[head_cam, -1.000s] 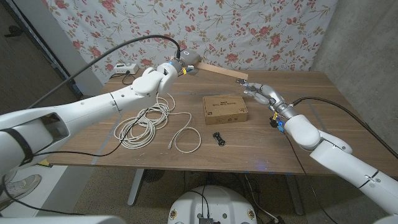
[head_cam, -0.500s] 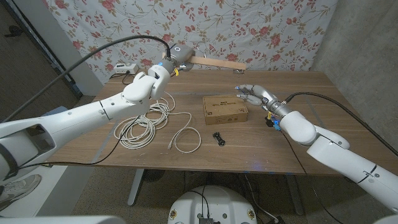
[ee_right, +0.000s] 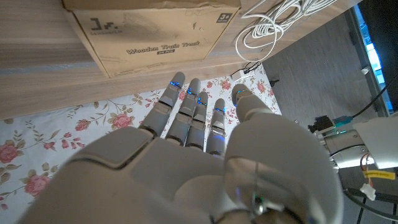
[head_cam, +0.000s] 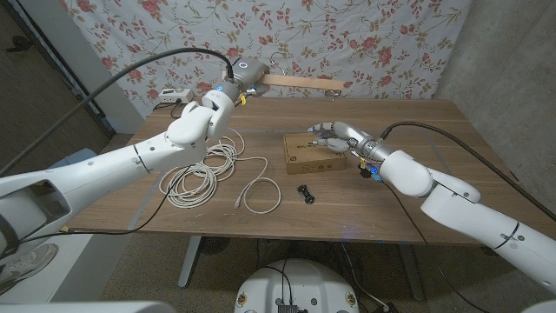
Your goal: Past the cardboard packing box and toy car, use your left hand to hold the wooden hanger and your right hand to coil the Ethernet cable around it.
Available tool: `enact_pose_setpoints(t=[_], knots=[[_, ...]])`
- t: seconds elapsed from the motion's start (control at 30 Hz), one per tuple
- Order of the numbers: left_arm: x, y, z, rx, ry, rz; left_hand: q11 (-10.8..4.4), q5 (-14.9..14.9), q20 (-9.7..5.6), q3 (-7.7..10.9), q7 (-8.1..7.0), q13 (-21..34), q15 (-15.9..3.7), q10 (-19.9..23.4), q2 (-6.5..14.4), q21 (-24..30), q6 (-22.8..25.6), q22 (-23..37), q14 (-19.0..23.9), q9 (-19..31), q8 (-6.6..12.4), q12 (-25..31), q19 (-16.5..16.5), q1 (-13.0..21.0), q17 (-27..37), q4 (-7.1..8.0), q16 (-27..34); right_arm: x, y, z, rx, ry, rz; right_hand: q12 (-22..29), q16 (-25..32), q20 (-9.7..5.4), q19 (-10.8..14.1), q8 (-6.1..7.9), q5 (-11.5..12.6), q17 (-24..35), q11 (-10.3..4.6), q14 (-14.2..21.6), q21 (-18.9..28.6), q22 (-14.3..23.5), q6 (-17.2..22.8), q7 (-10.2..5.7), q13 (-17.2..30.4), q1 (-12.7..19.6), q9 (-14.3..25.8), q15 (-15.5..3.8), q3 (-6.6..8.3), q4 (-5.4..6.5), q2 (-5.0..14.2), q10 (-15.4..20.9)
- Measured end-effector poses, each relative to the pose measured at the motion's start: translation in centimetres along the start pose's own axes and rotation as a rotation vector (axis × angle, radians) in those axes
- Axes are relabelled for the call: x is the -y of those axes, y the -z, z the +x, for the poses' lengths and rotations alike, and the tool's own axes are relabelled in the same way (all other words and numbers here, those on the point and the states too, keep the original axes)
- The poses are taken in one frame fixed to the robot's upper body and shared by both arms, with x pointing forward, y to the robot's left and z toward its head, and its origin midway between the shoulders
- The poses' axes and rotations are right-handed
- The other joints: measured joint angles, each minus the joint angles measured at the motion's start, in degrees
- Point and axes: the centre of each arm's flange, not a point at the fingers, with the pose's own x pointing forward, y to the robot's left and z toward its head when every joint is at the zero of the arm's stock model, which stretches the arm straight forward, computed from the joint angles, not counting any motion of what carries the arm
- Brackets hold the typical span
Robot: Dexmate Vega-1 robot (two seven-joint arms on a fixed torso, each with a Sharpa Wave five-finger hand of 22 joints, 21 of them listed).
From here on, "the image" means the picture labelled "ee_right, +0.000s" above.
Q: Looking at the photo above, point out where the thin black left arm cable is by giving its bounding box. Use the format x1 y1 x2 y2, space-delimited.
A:
343 186 398 223

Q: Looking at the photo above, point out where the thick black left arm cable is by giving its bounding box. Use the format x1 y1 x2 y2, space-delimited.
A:
351 76 398 119

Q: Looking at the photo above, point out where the cardboard packing box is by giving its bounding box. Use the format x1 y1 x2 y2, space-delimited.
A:
62 0 242 78

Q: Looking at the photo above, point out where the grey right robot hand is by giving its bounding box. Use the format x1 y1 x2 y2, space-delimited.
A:
18 71 345 224

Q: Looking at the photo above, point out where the white Ethernet cable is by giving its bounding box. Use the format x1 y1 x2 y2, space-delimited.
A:
234 0 338 63

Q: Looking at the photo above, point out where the floral backdrop cloth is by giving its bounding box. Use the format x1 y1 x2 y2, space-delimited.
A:
0 63 282 218

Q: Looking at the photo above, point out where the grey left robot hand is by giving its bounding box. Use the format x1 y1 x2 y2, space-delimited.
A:
307 114 374 170

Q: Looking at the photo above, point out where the black power cord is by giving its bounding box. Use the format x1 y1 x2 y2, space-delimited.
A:
229 61 262 75

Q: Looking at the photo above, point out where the white power strip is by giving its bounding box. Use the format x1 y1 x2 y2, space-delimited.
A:
233 70 253 82

